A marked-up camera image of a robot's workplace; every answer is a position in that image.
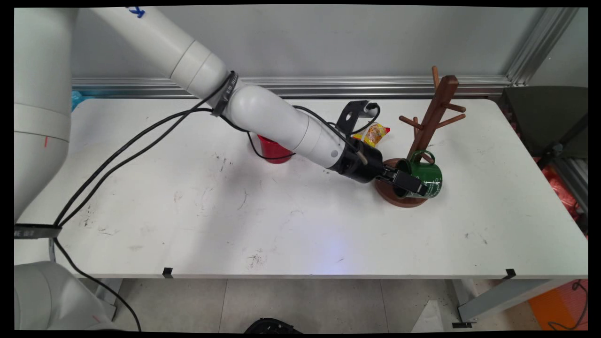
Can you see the red plastic bag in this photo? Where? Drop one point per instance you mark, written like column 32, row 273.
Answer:
column 561, row 190

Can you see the green enamel mug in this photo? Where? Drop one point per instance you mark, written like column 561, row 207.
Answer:
column 429, row 170

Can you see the grey metal table leg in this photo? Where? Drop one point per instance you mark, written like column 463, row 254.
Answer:
column 110, row 295
column 507, row 295

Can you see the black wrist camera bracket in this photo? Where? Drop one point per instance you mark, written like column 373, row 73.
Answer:
column 351, row 117

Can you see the brown wooden mug tree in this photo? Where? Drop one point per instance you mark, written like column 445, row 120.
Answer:
column 434, row 110

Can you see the aluminium frame rail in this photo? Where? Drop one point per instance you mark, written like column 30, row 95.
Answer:
column 573, row 177
column 399, row 87
column 540, row 47

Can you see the black round object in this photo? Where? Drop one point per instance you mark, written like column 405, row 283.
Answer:
column 272, row 326

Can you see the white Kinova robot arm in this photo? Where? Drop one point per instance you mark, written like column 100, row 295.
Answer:
column 263, row 112

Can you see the small grey wrist camera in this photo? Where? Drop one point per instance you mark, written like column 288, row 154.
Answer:
column 371, row 109

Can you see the blue bubble wrap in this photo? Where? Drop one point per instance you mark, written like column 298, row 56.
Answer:
column 76, row 99

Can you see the black table edge clip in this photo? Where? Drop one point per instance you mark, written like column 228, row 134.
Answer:
column 167, row 272
column 510, row 273

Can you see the red mug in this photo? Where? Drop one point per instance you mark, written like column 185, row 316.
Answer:
column 274, row 152

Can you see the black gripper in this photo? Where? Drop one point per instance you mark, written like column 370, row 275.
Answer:
column 359, row 162

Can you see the yellow orange snack packet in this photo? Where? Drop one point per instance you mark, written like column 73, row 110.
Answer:
column 374, row 134

